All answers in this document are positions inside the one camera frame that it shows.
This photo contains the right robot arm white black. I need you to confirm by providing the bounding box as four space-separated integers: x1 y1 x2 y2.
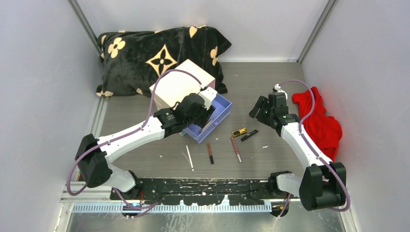
249 92 348 211

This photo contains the rose gold lipstick tube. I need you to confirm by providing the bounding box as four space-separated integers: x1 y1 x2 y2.
200 120 213 132

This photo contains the pastel mini drawer organizer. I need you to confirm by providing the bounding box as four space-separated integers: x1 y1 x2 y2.
154 59 232 143

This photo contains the white makeup pencil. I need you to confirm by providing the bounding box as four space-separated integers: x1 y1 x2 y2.
186 145 194 171

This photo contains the gold black lipstick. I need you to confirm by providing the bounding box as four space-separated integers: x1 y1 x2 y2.
232 128 248 138

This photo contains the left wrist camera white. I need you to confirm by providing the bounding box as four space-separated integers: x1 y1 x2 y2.
198 87 218 109

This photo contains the purple cable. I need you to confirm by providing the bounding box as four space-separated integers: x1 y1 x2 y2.
66 69 205 218
275 79 351 218

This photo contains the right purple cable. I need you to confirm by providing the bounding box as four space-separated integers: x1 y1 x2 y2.
275 79 351 218

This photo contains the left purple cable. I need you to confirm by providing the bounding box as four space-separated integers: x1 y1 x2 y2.
66 69 205 218

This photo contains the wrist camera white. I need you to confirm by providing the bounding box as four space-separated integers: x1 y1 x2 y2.
198 87 218 109
273 84 288 99

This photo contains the brown short lip pencil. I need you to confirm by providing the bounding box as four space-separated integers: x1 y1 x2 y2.
207 143 214 164

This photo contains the aluminium slotted rail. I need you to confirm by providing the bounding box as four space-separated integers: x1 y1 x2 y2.
72 202 272 213

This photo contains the red makeup pencil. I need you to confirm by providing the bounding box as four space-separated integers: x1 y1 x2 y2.
230 137 242 163

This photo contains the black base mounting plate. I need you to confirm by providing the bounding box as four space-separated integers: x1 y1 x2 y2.
125 178 286 206

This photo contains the black floral plush blanket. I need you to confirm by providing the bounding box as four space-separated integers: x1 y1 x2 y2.
96 25 232 97

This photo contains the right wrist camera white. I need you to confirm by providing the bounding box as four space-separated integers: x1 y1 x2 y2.
273 84 288 99

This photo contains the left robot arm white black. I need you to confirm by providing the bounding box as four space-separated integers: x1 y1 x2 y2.
75 89 217 200

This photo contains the red cloth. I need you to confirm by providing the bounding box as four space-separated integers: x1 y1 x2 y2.
292 87 343 161

